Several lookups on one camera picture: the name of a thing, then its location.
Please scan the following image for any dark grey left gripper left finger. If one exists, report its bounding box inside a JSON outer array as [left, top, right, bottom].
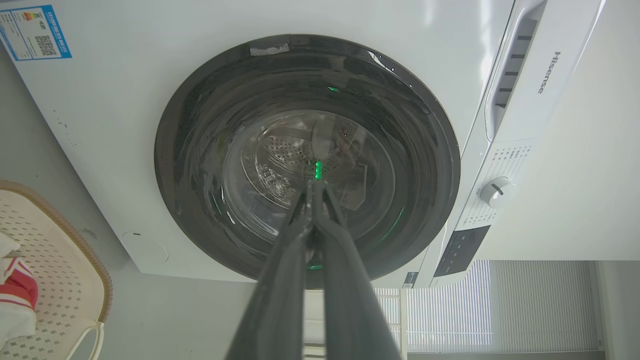
[[224, 180, 316, 360]]

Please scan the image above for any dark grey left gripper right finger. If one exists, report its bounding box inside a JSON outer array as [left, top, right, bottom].
[[313, 180, 402, 360]]

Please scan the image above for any beige perforated laundry basket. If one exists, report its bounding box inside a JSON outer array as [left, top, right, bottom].
[[0, 180, 113, 360]]

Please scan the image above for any dark round washing machine door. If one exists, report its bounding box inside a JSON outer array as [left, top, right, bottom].
[[154, 34, 461, 290]]

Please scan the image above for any white washing machine dial knob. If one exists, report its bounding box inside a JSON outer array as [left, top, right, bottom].
[[479, 176, 518, 209]]

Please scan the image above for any white Hisense washing machine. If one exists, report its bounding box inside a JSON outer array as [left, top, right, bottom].
[[0, 0, 607, 290]]

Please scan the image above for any grey tape piece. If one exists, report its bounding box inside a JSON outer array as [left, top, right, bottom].
[[249, 43, 291, 57]]

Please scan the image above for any white and red garment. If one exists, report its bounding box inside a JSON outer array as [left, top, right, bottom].
[[0, 232, 39, 350]]

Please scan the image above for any blue energy label sticker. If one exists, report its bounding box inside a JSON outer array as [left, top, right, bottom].
[[0, 4, 73, 62]]

